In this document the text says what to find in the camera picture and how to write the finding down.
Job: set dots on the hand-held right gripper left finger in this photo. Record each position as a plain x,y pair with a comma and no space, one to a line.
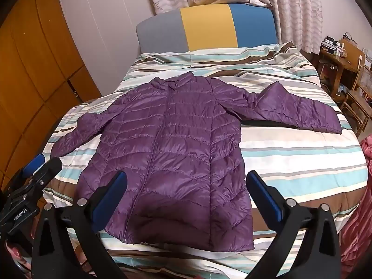
112,193

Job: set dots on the grey yellow blue headboard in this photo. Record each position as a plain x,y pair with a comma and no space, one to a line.
206,27

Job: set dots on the blue bag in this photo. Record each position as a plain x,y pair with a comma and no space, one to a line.
341,88

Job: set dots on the cane back wooden chair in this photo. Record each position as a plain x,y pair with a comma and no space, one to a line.
359,98

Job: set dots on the purple down jacket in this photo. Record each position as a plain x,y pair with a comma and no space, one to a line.
174,151

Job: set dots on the wooden wardrobe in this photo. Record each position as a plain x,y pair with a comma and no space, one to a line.
32,64

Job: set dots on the striped blanket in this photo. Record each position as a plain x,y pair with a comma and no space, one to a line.
290,162

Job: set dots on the pink quilted cloth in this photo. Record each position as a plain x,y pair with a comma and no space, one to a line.
360,209

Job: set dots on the patterned white curtain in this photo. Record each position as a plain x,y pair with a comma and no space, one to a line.
279,0

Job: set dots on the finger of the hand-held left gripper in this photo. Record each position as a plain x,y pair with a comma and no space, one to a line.
51,167
33,164

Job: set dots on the wooden desk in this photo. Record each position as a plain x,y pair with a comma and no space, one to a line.
334,64

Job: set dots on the solid back wooden chair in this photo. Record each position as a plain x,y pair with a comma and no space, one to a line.
352,53

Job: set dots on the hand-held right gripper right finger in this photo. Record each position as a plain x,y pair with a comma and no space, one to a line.
265,195

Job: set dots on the round patterned tin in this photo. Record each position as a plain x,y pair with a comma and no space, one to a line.
330,46

